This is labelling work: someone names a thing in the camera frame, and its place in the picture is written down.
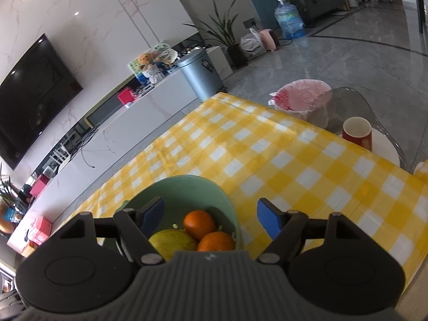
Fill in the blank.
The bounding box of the red carton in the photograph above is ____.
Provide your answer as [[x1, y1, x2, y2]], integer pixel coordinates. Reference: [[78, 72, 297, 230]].
[[28, 216, 54, 244]]

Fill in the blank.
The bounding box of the yellow pear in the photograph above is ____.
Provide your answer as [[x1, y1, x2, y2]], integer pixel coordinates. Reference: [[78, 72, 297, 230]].
[[149, 229, 198, 262]]

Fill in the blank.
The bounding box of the pile of plush toys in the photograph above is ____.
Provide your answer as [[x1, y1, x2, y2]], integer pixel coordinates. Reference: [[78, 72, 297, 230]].
[[129, 41, 179, 85]]

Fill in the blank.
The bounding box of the black cable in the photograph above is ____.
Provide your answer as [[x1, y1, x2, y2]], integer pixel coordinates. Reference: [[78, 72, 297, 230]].
[[78, 125, 101, 168]]

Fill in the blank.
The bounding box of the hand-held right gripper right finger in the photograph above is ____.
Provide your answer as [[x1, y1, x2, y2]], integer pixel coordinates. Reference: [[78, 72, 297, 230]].
[[257, 198, 372, 265]]

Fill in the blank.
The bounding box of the black television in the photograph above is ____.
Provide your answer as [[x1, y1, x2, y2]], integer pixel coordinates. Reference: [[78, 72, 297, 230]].
[[0, 33, 83, 170]]

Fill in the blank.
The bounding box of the red cup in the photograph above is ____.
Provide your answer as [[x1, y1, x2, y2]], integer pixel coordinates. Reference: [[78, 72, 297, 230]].
[[342, 116, 373, 152]]

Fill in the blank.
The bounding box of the pink box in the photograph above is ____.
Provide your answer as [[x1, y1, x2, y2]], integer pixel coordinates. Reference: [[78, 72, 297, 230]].
[[30, 181, 51, 198]]

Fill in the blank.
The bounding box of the potted plant with long leaves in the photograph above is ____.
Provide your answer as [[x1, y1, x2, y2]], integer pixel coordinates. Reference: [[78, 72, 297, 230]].
[[182, 0, 250, 69]]

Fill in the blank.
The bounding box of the red box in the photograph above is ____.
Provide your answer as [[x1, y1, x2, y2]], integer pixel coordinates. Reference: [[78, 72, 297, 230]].
[[117, 87, 136, 106]]

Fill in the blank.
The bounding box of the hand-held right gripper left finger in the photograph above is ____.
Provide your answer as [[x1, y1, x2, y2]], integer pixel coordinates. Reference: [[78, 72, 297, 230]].
[[58, 197, 165, 267]]

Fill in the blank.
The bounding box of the grey metal trash bin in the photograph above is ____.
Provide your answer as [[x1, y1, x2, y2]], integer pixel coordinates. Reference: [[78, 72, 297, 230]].
[[176, 47, 225, 102]]

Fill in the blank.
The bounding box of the pink pig-shaped heater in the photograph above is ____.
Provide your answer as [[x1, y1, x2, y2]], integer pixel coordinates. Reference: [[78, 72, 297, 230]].
[[259, 28, 280, 52]]

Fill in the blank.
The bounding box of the blue water jug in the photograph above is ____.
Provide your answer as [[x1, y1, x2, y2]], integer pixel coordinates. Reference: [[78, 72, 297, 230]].
[[274, 0, 306, 40]]

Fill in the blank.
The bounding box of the white TV cabinet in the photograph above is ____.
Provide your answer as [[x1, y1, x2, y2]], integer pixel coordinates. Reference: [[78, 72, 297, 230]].
[[7, 45, 235, 258]]

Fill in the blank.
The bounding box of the pink-lined waste bin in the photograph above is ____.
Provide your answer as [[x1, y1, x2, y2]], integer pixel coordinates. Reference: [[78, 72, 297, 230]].
[[267, 79, 333, 129]]

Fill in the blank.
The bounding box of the white plastic bag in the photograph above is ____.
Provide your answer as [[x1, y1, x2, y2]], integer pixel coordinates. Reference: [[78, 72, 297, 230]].
[[240, 28, 267, 57]]

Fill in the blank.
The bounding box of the orange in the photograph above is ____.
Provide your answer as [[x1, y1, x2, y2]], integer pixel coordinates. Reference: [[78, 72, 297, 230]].
[[183, 210, 217, 240], [197, 231, 236, 252]]

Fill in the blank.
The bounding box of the green plastic colander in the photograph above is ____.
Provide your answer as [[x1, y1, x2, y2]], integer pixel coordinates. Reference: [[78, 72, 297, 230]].
[[114, 175, 241, 261]]

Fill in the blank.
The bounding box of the yellow checked tablecloth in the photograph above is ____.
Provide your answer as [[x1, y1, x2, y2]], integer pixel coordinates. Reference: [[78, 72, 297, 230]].
[[65, 92, 428, 308]]

